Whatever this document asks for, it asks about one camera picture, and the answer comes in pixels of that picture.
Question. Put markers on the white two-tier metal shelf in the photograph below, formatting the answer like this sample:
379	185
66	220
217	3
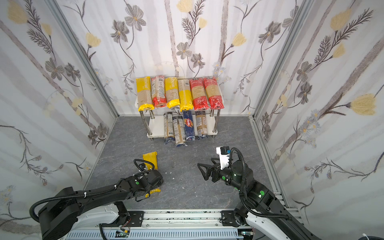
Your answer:
153	121

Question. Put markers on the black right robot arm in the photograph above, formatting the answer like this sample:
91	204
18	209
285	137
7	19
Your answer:
259	207

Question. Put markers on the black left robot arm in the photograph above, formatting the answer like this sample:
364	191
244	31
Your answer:
96	198

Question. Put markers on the red slim spaghetti pack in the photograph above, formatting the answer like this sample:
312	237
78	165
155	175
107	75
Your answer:
158	91

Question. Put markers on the long yellow Pastatime bag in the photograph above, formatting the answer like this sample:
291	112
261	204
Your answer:
144	94

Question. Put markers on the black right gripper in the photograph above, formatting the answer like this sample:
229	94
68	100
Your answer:
214	172

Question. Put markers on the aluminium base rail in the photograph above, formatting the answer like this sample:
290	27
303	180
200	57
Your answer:
169	225

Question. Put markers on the short yellow Pastatime bag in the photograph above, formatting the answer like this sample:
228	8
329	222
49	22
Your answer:
172	92

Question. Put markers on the blue Barilla spaghetti pack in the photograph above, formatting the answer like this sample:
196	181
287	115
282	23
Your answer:
189	125

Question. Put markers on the red spaghetti bag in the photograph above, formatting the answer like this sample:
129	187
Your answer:
213	93
200	100

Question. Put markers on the yellow pasta bag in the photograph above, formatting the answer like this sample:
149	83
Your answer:
152	158

